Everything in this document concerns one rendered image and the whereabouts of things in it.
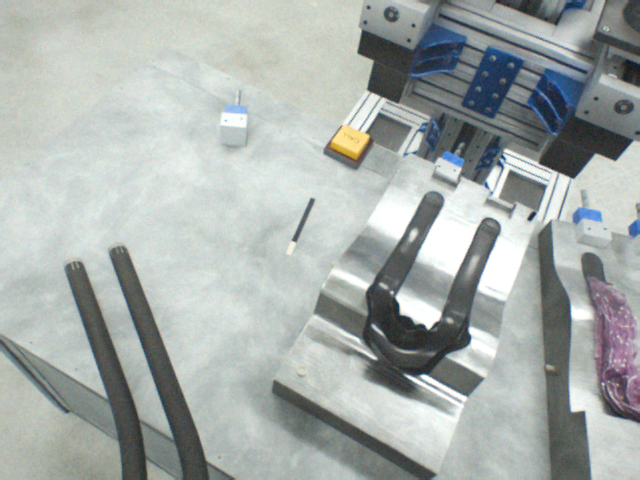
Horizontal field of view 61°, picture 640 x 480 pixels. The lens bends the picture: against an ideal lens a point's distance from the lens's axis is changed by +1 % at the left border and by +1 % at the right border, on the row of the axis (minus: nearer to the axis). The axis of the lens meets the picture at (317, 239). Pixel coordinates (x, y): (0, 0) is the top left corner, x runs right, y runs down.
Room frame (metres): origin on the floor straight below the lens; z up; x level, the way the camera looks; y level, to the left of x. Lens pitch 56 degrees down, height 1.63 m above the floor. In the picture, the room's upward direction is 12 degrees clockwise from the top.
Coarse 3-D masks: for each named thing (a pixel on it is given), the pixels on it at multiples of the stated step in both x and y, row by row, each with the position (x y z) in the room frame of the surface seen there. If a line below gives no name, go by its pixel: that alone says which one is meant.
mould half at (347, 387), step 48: (480, 192) 0.67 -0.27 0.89; (384, 240) 0.53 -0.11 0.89; (432, 240) 0.55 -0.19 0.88; (528, 240) 0.59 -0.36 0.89; (336, 288) 0.39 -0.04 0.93; (432, 288) 0.44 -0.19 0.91; (480, 288) 0.47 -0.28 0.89; (336, 336) 0.35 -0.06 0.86; (480, 336) 0.36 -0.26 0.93; (288, 384) 0.26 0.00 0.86; (336, 384) 0.27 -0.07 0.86; (384, 384) 0.29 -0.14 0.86; (432, 384) 0.30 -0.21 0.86; (384, 432) 0.22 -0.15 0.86; (432, 432) 0.24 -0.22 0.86
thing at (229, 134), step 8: (232, 104) 0.81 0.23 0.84; (232, 112) 0.79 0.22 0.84; (240, 112) 0.80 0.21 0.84; (224, 120) 0.75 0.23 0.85; (232, 120) 0.76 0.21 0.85; (240, 120) 0.76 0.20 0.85; (224, 128) 0.74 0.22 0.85; (232, 128) 0.74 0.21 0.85; (240, 128) 0.74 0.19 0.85; (224, 136) 0.74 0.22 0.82; (232, 136) 0.74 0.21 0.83; (240, 136) 0.74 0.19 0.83; (232, 144) 0.74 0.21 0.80; (240, 144) 0.74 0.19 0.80
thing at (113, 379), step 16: (80, 272) 0.38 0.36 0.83; (80, 288) 0.35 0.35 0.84; (80, 304) 0.32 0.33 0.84; (96, 304) 0.33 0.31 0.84; (96, 320) 0.30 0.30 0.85; (96, 336) 0.27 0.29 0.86; (96, 352) 0.25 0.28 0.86; (112, 352) 0.25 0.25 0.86; (112, 368) 0.23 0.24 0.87; (112, 384) 0.21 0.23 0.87
